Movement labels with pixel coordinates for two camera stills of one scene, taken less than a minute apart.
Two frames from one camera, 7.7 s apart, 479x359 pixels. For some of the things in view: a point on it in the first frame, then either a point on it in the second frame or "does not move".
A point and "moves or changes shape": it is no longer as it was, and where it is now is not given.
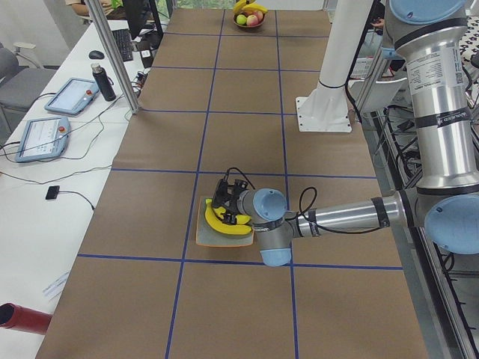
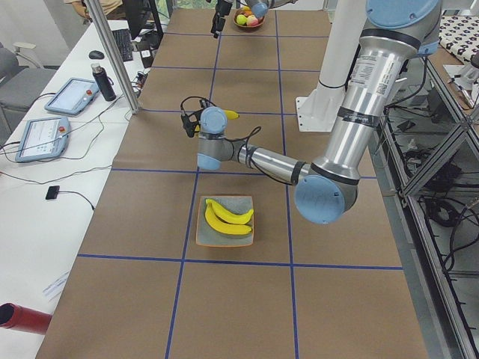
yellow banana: (227, 227) does not move
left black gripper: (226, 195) → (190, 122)
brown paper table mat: (221, 94) does not move
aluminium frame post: (99, 20) does not move
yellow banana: (209, 215) moves or changes shape
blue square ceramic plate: (206, 234) does not move
